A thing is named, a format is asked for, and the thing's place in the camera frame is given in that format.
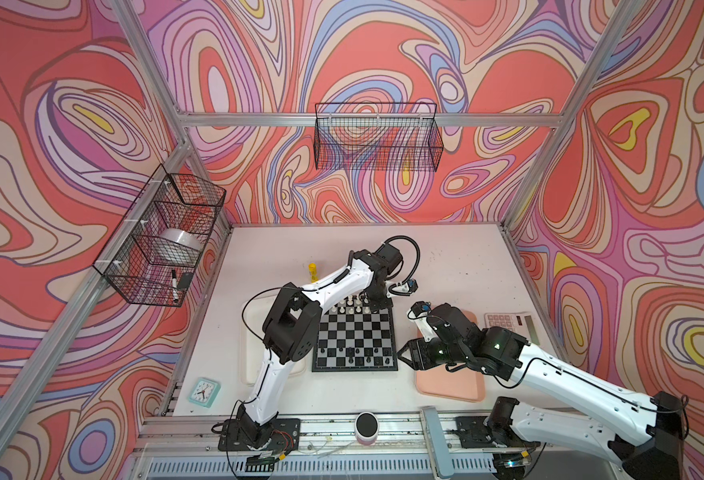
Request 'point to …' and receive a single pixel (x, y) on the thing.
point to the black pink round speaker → (366, 425)
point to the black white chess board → (354, 337)
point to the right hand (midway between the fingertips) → (409, 360)
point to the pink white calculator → (521, 323)
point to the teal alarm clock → (204, 392)
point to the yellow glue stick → (313, 272)
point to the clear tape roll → (179, 244)
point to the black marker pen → (174, 286)
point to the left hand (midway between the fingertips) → (386, 300)
